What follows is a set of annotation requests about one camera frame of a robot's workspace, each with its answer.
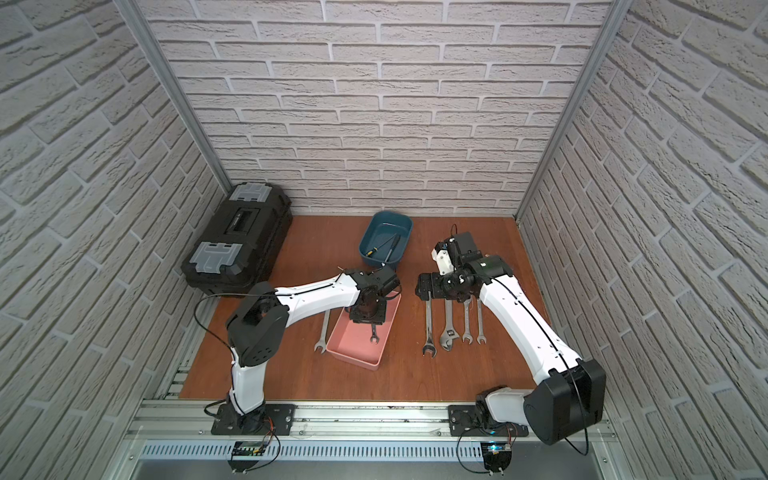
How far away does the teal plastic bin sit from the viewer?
3.48 feet

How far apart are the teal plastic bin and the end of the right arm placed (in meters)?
0.33

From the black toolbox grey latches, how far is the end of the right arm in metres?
0.53
